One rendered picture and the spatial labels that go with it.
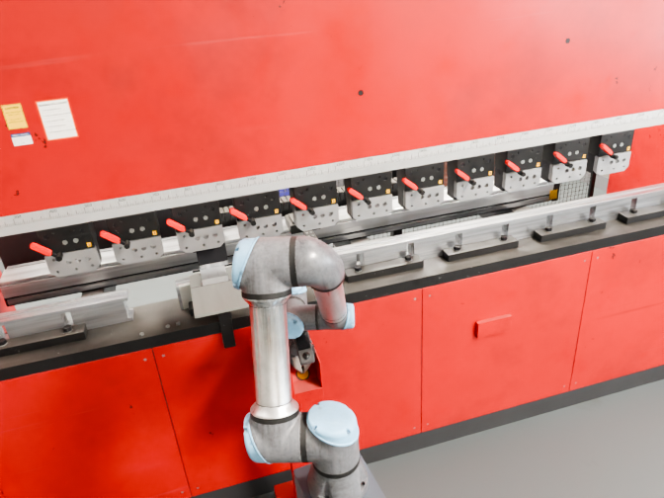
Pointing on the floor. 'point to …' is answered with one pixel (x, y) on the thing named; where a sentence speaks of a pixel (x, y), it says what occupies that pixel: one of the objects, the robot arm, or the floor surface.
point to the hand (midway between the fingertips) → (302, 372)
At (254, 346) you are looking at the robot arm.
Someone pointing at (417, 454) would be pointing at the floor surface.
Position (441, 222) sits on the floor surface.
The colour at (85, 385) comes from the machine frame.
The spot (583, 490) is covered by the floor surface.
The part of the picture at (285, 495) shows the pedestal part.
